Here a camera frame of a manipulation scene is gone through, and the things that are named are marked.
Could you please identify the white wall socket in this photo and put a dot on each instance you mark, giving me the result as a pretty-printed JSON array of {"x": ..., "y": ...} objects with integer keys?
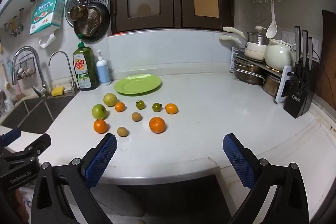
[{"x": 287, "y": 36}]

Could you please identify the cream ceramic pot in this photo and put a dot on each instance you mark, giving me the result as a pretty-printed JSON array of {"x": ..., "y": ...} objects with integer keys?
[{"x": 278, "y": 56}]

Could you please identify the black knife block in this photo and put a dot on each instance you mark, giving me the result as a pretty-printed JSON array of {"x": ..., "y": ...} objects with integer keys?
[{"x": 299, "y": 92}]

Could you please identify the large orange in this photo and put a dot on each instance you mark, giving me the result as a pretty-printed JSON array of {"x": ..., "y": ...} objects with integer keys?
[{"x": 157, "y": 124}]

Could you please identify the orange with stem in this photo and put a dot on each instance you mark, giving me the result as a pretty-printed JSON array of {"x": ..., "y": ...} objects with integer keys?
[{"x": 100, "y": 126}]

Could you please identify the tall chrome faucet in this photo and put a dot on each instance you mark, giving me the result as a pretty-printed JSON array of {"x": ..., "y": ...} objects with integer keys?
[{"x": 19, "y": 52}]

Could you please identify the yellow sponge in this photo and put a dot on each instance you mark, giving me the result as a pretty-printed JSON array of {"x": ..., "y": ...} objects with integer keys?
[{"x": 58, "y": 91}]

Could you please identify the thin chrome faucet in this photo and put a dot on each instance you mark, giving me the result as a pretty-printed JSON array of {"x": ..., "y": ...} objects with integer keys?
[{"x": 56, "y": 54}]

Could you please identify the brown longan fruit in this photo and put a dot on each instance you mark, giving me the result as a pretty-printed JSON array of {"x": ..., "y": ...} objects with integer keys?
[{"x": 122, "y": 131}]

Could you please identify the brown kiwi fruit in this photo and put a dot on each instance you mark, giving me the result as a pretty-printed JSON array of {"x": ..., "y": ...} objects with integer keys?
[{"x": 136, "y": 116}]

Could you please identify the small copper pot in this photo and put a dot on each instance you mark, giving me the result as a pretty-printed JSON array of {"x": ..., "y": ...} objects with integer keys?
[{"x": 78, "y": 11}]

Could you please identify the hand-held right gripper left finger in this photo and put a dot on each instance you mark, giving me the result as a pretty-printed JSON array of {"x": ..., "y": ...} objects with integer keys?
[{"x": 101, "y": 161}]

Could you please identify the metal pot rack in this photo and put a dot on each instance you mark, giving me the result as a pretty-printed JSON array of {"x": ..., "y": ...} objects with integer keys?
[{"x": 284, "y": 82}]

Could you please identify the black frying pan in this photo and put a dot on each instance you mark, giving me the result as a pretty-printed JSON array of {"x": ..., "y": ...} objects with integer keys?
[{"x": 92, "y": 22}]

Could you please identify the steel pot with lid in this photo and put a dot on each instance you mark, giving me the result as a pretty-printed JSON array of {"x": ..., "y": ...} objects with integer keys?
[{"x": 256, "y": 36}]

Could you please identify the brown board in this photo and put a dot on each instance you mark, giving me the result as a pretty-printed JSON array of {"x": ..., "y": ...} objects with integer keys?
[{"x": 328, "y": 56}]

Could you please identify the paper towel pack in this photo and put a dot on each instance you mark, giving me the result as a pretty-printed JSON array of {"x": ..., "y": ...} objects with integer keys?
[{"x": 47, "y": 14}]

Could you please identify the green plate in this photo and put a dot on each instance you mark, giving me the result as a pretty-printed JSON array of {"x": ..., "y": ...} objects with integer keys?
[{"x": 137, "y": 84}]

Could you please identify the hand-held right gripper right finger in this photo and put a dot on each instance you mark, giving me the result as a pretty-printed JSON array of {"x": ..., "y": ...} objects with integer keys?
[{"x": 239, "y": 161}]

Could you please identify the wide steel pot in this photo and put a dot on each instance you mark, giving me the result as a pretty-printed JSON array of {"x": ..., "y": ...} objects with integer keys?
[{"x": 248, "y": 74}]

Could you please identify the green apple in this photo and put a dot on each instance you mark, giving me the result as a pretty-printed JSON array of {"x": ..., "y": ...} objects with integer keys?
[{"x": 99, "y": 111}]

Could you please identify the green tomato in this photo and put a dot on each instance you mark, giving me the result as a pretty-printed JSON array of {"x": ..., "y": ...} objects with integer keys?
[
  {"x": 140, "y": 104},
  {"x": 157, "y": 107}
]

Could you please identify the steel sink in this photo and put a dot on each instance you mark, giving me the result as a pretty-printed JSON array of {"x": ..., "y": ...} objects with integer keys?
[{"x": 34, "y": 111}]

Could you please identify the white pump bottle blue label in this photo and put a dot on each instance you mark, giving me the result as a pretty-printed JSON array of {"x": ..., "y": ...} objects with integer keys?
[{"x": 103, "y": 70}]

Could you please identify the white ladle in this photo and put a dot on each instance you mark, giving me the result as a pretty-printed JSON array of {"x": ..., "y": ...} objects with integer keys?
[{"x": 271, "y": 29}]

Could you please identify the green dish soap bottle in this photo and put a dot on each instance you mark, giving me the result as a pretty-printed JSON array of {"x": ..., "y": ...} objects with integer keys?
[{"x": 85, "y": 69}]

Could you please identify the yellow-green round fruit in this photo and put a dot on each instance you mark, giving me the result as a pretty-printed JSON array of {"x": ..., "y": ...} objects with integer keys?
[{"x": 110, "y": 99}]

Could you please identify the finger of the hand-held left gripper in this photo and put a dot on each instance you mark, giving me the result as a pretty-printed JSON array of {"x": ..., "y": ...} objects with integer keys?
[
  {"x": 39, "y": 142},
  {"x": 11, "y": 134}
]

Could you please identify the small orange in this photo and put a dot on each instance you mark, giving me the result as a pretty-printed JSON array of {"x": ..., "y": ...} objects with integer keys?
[
  {"x": 120, "y": 106},
  {"x": 171, "y": 108}
]

